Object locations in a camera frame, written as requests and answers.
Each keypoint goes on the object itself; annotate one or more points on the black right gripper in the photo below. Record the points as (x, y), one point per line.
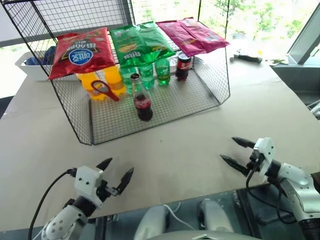
(254, 163)

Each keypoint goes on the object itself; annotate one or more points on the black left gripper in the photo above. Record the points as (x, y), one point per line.
(104, 190)

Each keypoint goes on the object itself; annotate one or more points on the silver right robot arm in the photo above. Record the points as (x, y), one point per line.
(297, 180)

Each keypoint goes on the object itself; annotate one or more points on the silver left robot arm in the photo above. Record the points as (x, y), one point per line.
(61, 222)

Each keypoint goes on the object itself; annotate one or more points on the glass cola bottle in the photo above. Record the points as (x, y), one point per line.
(143, 105)

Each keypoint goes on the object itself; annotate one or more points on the red bottle opener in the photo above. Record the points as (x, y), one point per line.
(107, 91)

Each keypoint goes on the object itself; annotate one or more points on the orange soda plastic bottle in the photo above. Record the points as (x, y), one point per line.
(113, 80)
(86, 85)

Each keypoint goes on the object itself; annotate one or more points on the green soda plastic bottle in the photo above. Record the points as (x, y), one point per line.
(147, 77)
(163, 75)
(126, 80)

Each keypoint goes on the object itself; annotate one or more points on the plastic cola bottle red label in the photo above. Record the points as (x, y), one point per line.
(183, 66)

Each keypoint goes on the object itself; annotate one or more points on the grey rounded robot leg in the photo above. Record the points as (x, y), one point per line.
(153, 222)
(215, 215)

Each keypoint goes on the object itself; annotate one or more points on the grey robot torso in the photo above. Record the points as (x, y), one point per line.
(202, 236)

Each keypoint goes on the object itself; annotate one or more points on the black hand tool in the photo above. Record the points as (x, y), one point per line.
(248, 59)

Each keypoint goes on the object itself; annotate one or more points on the silver drink can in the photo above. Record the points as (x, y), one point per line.
(173, 64)

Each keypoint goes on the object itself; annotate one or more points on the magenta chips bag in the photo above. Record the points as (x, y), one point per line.
(205, 37)
(180, 40)

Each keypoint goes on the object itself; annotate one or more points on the green chips bag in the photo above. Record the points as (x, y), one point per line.
(127, 50)
(155, 41)

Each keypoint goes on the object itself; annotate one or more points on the red chips bag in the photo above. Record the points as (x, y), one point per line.
(82, 53)

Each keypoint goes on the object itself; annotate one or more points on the grey framed monitor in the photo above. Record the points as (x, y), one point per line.
(303, 40)

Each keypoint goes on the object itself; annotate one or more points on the blue packets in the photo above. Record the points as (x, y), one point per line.
(48, 55)

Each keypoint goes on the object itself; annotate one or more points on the white plastic bin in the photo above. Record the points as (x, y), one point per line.
(30, 67)

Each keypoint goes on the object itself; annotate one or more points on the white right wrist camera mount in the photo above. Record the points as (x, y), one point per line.
(267, 152)

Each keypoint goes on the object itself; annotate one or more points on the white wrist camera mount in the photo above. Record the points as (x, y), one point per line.
(267, 152)
(86, 181)

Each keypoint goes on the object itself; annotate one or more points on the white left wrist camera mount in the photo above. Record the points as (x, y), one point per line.
(86, 181)

